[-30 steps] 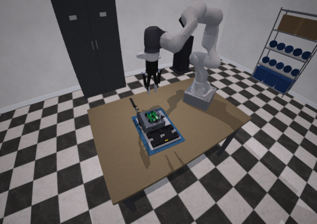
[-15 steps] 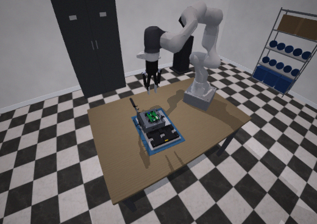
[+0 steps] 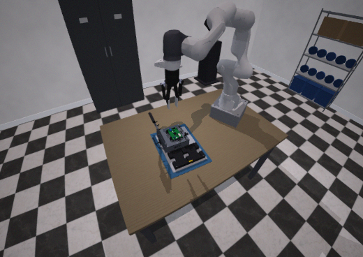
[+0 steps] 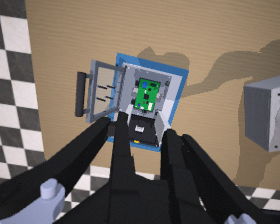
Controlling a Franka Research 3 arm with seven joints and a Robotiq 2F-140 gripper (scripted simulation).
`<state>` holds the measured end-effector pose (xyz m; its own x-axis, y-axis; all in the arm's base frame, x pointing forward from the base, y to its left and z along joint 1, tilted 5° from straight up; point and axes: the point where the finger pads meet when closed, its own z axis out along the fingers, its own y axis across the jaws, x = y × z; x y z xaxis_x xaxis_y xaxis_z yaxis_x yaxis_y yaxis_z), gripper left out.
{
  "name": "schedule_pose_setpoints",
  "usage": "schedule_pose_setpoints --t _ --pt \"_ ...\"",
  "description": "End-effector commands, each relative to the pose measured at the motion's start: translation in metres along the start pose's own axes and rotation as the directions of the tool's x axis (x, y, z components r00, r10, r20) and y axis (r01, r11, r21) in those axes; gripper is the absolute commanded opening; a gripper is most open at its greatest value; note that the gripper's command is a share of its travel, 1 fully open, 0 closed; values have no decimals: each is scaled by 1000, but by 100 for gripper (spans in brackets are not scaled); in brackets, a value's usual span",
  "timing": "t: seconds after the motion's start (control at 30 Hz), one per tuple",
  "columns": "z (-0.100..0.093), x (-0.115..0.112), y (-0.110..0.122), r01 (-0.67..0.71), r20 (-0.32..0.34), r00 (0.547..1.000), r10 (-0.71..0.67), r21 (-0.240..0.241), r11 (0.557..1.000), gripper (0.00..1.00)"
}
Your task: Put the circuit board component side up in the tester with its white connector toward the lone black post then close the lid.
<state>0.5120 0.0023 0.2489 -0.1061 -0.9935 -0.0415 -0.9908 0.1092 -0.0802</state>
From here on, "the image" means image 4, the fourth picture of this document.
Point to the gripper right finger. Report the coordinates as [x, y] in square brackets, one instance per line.
[222, 199]

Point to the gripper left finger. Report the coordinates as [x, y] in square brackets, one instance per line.
[37, 196]

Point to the green circuit board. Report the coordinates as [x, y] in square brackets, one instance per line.
[146, 95]

